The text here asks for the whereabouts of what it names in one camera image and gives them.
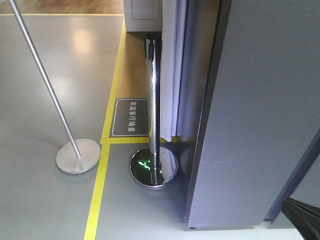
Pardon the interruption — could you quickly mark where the silver pole stand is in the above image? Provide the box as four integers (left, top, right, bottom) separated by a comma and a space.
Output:
9, 0, 101, 175

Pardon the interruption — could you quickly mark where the fridge door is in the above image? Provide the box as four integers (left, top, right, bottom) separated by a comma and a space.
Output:
184, 0, 320, 230

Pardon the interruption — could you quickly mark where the chrome stanchion post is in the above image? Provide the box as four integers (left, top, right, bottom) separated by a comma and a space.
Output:
129, 32, 179, 190

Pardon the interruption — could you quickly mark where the grey floor sign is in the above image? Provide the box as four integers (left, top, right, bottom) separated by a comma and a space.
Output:
110, 98, 149, 138

